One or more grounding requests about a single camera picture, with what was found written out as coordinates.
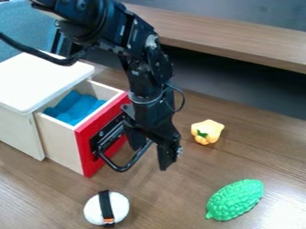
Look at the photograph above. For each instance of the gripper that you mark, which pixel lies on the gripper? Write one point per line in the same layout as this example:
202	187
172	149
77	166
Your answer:
153	119

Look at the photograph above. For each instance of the drawer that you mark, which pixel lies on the drawer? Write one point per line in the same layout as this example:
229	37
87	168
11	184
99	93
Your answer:
87	140

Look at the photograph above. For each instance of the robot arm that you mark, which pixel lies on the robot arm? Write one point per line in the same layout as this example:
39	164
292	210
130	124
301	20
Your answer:
127	32

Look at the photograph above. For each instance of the yellow toy pepper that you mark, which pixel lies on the yellow toy pepper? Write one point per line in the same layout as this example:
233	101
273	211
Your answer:
208	131

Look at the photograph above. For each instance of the white toy rice ball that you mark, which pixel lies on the white toy rice ball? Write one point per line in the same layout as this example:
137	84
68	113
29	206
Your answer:
93	210

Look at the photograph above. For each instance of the blue cloth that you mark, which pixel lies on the blue cloth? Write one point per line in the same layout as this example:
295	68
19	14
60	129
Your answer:
75	108

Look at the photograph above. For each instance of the green toy bitter gourd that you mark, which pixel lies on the green toy bitter gourd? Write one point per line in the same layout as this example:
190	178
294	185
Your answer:
235	199

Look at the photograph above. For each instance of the cabinet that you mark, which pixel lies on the cabinet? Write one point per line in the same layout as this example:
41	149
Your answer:
36	77

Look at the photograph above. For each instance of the wooden bench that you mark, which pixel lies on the wooden bench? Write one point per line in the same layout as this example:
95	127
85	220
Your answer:
239	38

